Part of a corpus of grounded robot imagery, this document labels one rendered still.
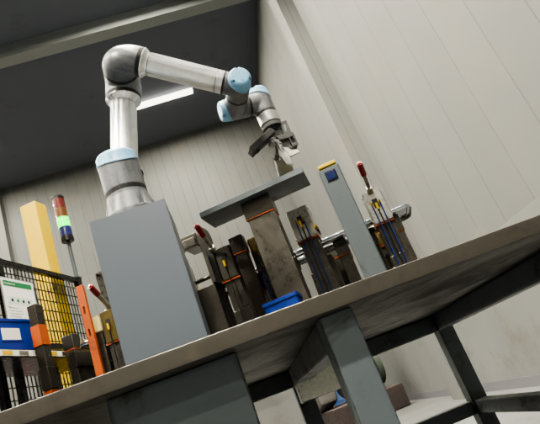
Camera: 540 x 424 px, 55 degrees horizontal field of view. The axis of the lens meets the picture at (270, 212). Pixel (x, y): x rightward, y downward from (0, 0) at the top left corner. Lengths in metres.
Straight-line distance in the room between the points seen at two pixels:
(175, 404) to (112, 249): 0.42
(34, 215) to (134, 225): 1.81
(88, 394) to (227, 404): 0.29
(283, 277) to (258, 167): 9.32
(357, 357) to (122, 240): 0.64
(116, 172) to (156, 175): 9.55
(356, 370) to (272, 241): 0.62
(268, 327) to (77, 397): 0.41
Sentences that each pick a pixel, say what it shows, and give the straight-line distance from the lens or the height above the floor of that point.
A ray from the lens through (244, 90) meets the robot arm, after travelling 1.71.
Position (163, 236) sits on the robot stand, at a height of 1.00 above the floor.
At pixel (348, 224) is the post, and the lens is 1.64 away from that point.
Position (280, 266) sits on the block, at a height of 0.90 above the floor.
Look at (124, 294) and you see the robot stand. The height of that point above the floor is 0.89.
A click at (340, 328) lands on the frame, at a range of 1.20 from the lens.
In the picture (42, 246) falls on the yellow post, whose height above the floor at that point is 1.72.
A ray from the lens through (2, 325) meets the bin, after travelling 2.20.
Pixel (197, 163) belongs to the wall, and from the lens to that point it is 11.04.
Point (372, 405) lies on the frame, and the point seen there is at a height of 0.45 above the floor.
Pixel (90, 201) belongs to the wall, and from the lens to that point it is 11.14.
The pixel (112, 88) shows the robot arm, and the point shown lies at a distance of 1.84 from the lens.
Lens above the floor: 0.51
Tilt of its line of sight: 20 degrees up
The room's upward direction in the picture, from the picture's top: 22 degrees counter-clockwise
